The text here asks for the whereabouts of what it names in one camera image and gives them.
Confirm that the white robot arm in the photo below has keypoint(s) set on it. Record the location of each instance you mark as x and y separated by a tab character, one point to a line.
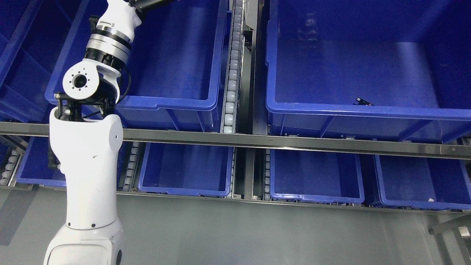
85	136

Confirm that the metal shelf rack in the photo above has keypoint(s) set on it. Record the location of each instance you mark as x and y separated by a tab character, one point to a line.
73	51

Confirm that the blue plastic bin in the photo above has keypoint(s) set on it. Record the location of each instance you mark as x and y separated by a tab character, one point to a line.
34	168
192	170
176	66
320	177
410	58
32	34
421	183

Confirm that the small black item in bin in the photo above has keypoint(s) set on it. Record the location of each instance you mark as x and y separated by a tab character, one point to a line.
362	102

